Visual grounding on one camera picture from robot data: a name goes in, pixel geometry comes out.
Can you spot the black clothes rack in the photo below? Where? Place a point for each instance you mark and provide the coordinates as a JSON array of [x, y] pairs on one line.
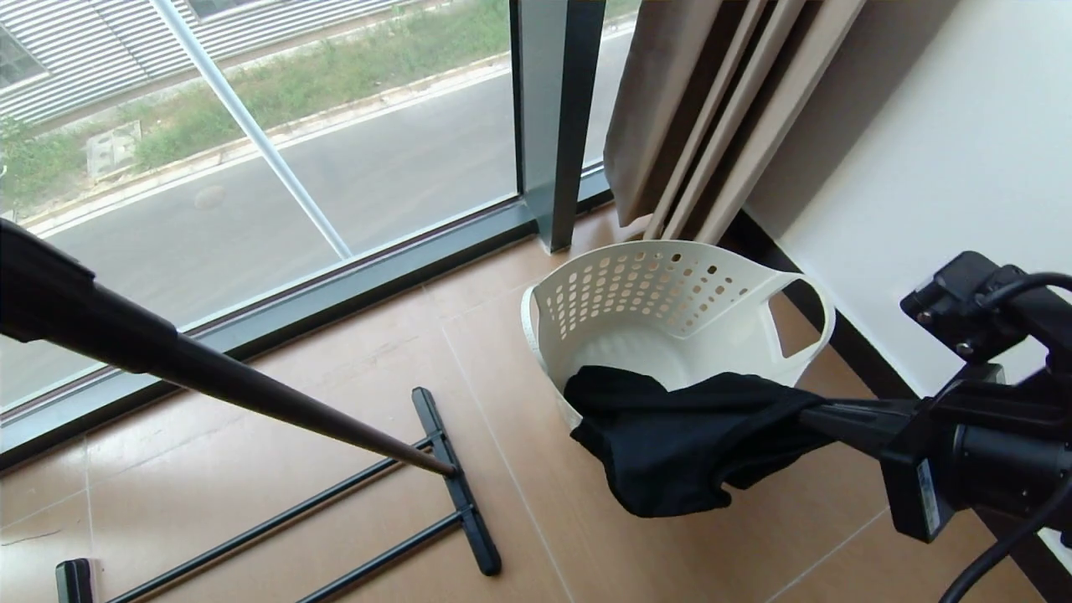
[[84, 314]]

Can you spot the window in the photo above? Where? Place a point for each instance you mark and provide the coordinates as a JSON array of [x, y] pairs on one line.
[[557, 126]]

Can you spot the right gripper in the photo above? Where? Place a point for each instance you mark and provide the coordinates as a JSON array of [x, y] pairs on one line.
[[1005, 461]]

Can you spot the black mesh garment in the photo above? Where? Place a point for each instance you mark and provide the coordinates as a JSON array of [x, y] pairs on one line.
[[670, 444]]

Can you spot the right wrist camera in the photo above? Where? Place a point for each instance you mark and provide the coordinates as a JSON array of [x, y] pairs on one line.
[[963, 310]]

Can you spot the white laundry basket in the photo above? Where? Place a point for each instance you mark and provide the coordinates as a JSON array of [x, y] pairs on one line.
[[636, 352]]

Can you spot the brown curtain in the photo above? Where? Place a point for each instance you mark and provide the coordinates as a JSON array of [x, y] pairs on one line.
[[662, 109]]

